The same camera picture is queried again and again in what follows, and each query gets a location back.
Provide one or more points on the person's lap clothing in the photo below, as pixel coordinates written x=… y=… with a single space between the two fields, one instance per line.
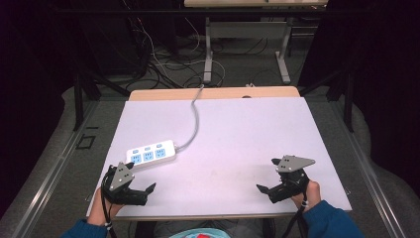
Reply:
x=204 y=231

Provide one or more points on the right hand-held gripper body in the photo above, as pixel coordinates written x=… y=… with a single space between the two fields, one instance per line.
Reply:
x=290 y=180

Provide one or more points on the aluminium floor rail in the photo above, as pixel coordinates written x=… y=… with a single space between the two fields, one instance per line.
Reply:
x=369 y=178
x=52 y=172

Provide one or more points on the white table cover board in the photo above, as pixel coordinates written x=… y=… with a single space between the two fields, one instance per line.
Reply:
x=231 y=142

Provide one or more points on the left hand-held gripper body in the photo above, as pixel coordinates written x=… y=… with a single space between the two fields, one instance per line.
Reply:
x=121 y=177

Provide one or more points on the person's right hand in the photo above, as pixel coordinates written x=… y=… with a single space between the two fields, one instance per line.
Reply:
x=310 y=195

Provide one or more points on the person's left hand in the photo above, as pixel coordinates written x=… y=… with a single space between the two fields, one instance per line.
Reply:
x=100 y=210

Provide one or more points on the black metal stand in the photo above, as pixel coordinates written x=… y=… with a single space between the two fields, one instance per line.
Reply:
x=79 y=99
x=346 y=95

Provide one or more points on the grey metal desk frame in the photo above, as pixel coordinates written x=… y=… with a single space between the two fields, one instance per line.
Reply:
x=247 y=31

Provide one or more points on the white power strip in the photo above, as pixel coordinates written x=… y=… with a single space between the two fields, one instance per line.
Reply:
x=150 y=154

